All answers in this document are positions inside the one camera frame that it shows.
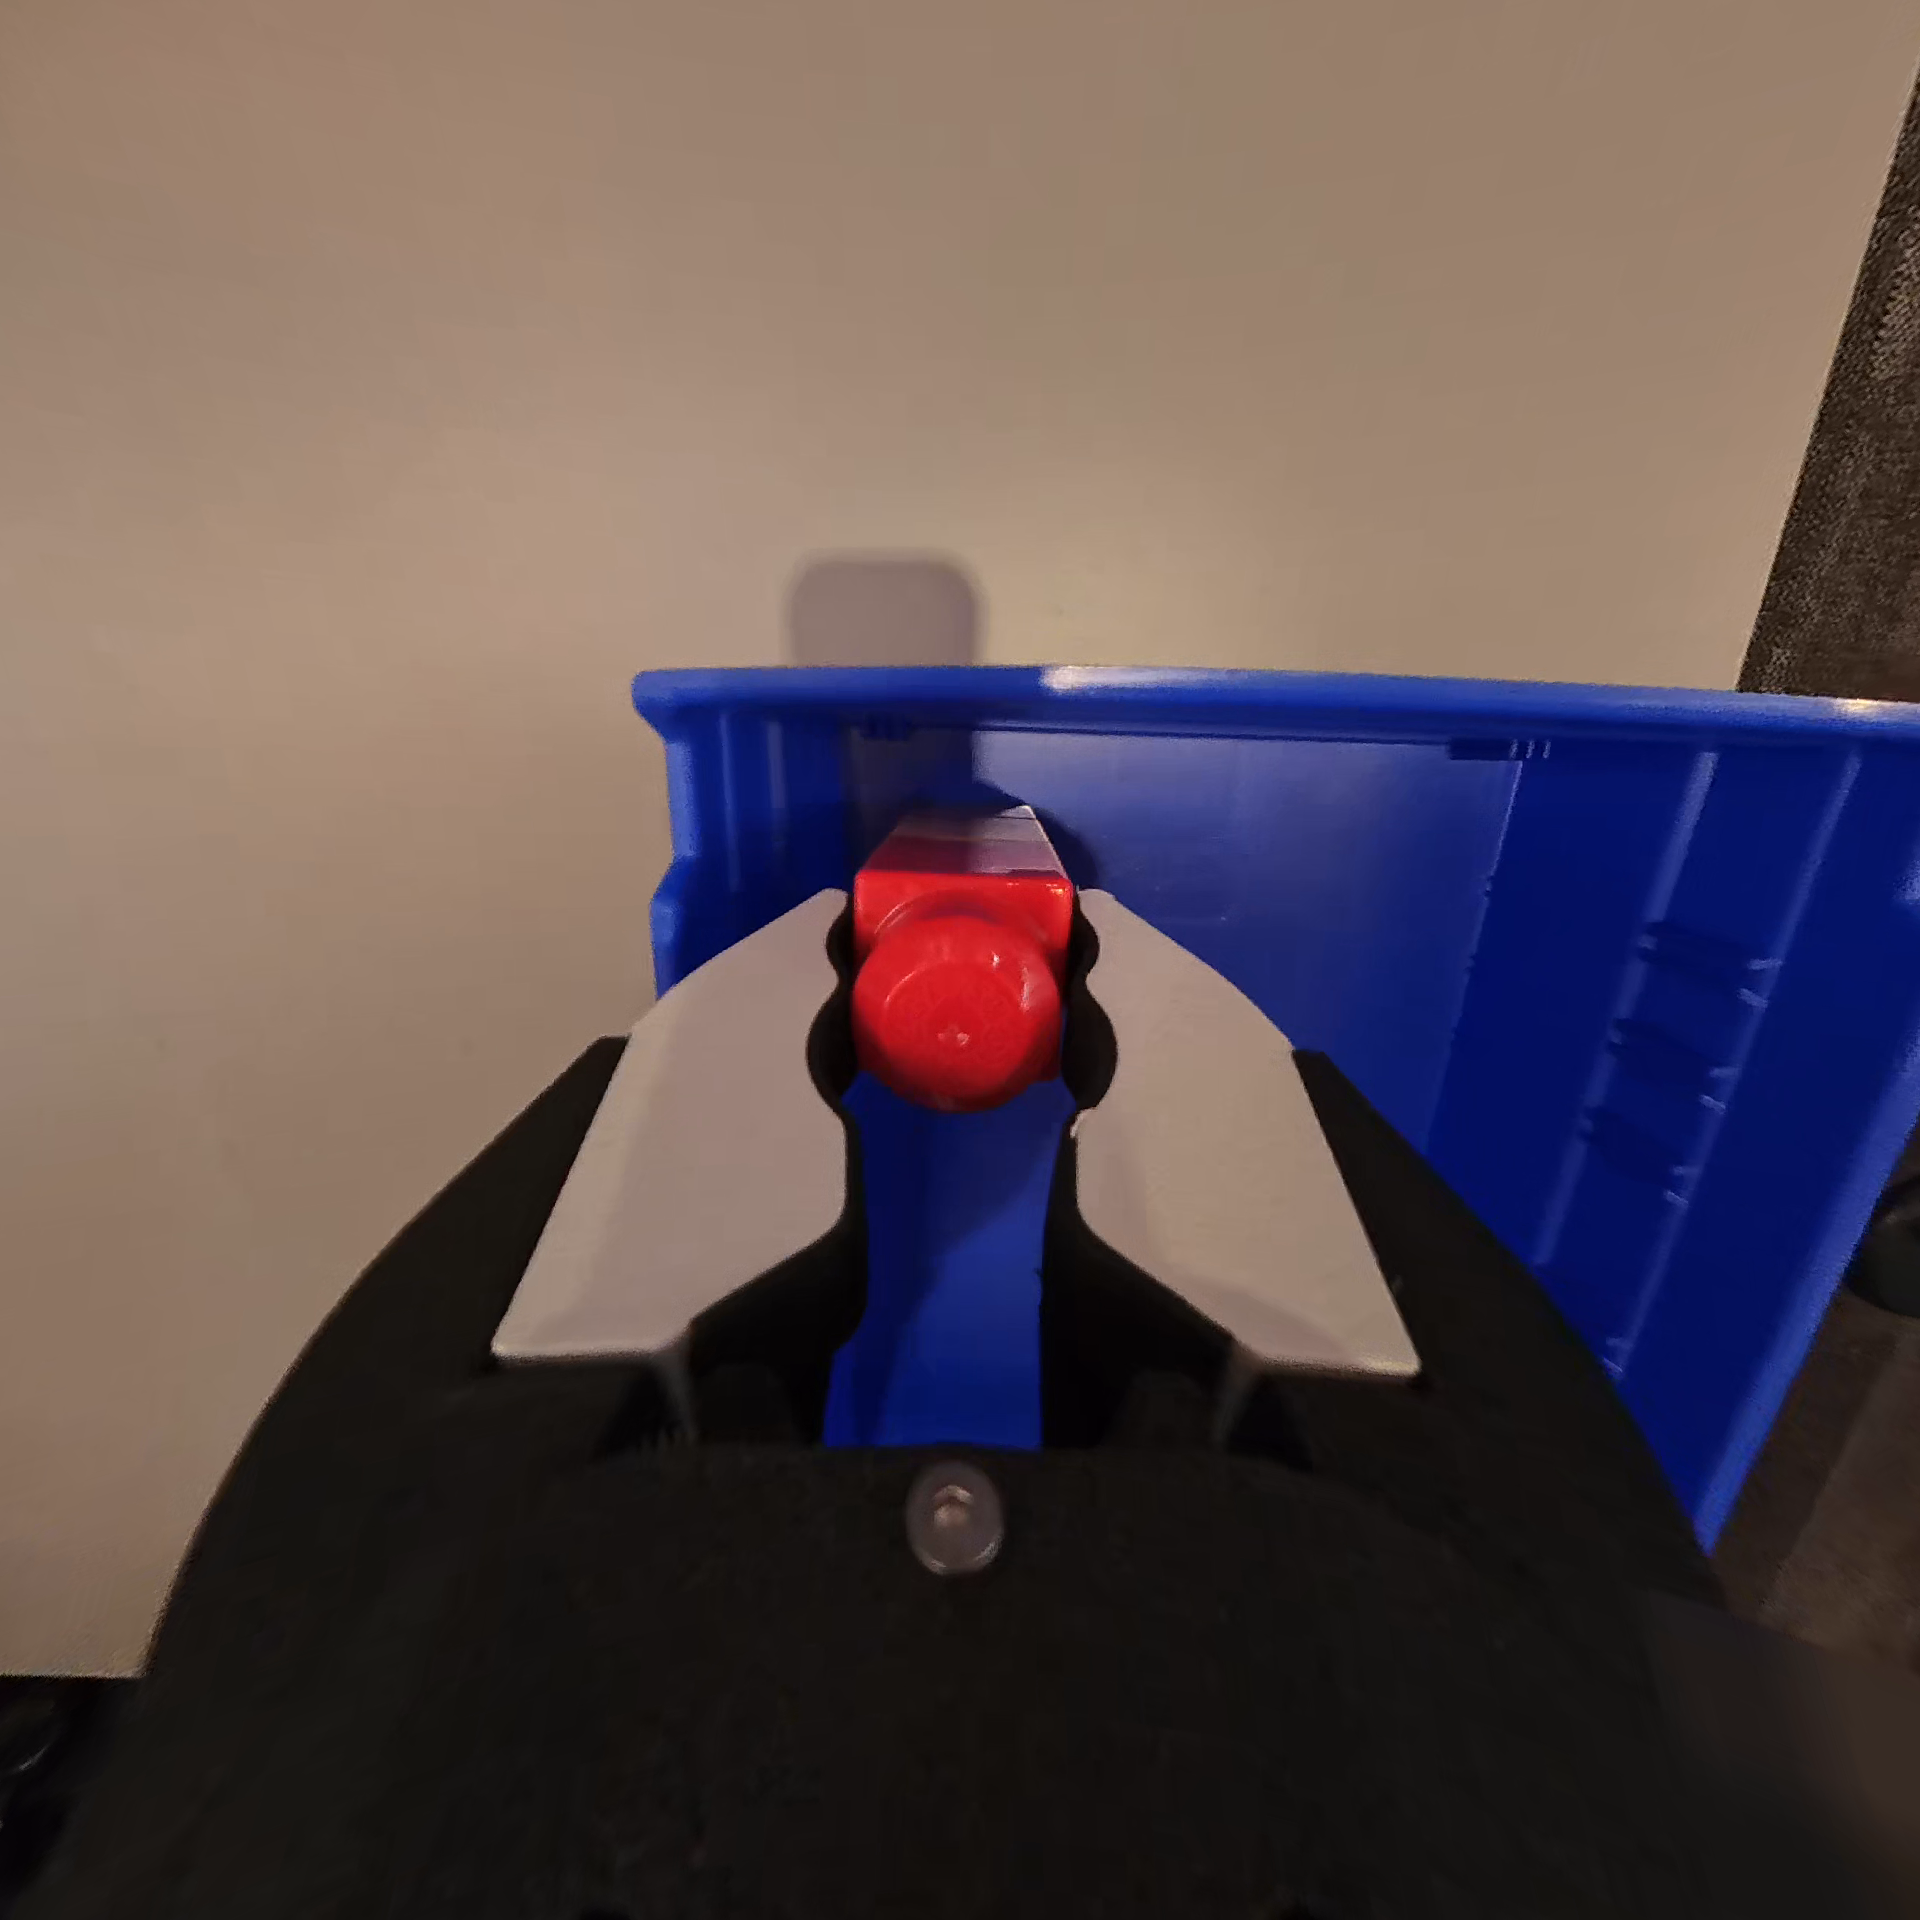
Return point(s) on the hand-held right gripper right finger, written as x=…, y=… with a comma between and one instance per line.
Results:
x=1230, y=1184

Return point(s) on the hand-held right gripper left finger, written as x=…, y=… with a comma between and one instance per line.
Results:
x=675, y=1171

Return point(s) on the red mega block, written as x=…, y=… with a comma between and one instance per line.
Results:
x=945, y=1021

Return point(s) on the blue plastic bin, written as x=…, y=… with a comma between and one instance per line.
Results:
x=1321, y=870

